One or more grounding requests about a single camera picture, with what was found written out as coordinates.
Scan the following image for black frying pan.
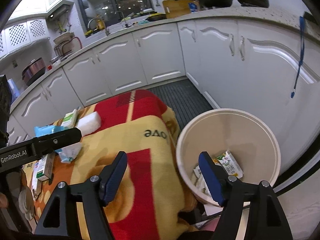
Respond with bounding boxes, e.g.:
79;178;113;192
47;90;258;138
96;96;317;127
197;0;233;9

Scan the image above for red yellow blanket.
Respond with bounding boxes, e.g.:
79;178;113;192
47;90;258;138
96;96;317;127
34;90;196;239

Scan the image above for wire dish rack with bowl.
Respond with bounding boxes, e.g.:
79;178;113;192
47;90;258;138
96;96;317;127
53;32;82;57

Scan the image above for dark ribbed floor mat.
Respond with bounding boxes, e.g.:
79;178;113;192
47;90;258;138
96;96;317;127
148;79;213;130

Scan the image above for beige round trash bin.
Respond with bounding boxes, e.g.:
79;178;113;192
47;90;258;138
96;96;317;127
176;108;281;206

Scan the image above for white sponge block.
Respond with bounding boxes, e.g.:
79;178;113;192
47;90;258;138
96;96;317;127
76;112;101;137

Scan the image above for green white tissue pack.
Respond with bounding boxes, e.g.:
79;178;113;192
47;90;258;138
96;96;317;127
61;109;78;128

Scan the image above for green milk carton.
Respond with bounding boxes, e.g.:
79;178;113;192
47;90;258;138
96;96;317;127
213;150;244;179

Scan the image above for blue water jug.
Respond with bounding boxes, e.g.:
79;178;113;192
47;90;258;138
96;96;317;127
8;79;20;103

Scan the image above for blue lanyard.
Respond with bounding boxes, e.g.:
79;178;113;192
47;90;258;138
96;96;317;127
290;16;306;99

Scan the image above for blue wet wipes pack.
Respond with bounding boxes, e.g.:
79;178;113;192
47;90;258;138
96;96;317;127
34;125;67;155

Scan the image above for white upper lattice cabinets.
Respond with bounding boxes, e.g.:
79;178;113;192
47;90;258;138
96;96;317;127
1;0;73;58

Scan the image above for chrome kitchen faucet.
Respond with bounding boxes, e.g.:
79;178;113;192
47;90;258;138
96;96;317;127
87;17;110;36

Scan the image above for wooden cutting board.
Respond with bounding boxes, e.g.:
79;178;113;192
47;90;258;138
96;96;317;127
162;0;200;19

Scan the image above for pink slipper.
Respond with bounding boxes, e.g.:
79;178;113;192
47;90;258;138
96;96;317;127
200;217;220;231

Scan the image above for small crumpled wrapper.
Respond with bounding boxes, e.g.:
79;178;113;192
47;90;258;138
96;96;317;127
58;142;82;164

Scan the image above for white kitchen cabinets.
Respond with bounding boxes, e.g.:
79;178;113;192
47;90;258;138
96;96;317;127
8;18;319;171

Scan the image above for purple rice cooker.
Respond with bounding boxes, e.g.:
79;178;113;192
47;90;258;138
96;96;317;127
22;58;46;86

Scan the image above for white medicine box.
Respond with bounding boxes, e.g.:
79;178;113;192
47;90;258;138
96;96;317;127
31;152;55;200

